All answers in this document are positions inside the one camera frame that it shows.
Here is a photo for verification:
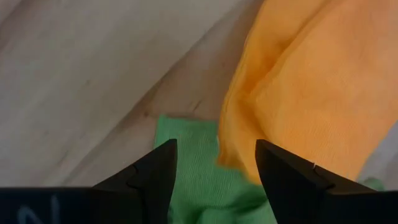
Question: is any green microfiber towel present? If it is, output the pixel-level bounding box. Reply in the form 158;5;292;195
154;114;385;224

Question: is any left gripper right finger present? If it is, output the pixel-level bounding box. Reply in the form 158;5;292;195
255;139;376;224

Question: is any orange microfiber towel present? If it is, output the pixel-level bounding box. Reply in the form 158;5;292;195
216;0;398;186

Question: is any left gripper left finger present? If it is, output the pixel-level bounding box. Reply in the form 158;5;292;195
93;139;178;224

